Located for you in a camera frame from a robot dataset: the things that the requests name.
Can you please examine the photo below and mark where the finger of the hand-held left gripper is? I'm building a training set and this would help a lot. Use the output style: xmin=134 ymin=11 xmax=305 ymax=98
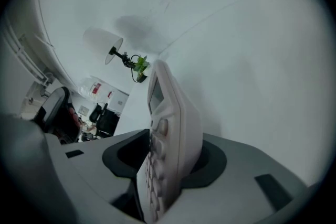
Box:
xmin=39 ymin=86 xmax=71 ymax=135

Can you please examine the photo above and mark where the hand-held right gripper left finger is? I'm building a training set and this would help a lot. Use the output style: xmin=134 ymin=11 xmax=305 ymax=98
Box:
xmin=0 ymin=112 xmax=151 ymax=224

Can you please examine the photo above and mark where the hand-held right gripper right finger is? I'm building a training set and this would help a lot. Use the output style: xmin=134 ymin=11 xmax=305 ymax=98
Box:
xmin=162 ymin=133 xmax=317 ymax=224

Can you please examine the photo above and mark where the white oblong object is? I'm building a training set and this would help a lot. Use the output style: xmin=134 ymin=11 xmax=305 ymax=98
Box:
xmin=136 ymin=59 xmax=204 ymax=224

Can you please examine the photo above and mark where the person's left hand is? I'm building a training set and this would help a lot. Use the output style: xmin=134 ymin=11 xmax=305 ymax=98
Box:
xmin=68 ymin=106 xmax=82 ymax=130

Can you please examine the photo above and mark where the clear plastic water bottle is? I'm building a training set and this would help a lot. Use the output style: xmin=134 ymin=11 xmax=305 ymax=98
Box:
xmin=78 ymin=76 xmax=117 ymax=106

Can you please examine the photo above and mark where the black office chair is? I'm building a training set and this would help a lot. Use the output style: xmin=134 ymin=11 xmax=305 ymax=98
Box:
xmin=88 ymin=102 xmax=121 ymax=137

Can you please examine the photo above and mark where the plain white box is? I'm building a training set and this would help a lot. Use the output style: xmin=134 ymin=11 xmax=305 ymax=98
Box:
xmin=109 ymin=88 xmax=130 ymax=115

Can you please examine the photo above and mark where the white shade desk lamp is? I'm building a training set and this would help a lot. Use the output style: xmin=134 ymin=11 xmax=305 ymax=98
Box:
xmin=82 ymin=26 xmax=148 ymax=84

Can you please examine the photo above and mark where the small green potted plant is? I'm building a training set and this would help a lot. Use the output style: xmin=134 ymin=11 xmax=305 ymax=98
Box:
xmin=132 ymin=55 xmax=153 ymax=78

